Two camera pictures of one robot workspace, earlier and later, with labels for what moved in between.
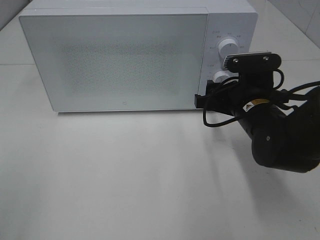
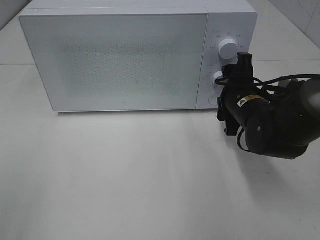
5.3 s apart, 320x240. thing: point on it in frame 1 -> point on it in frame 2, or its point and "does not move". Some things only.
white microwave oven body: [135, 55] does not move
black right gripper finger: [211, 84] -> [230, 71]
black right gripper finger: [202, 101] -> [244, 66]
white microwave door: [107, 62] does not move
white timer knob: [220, 73] does not move
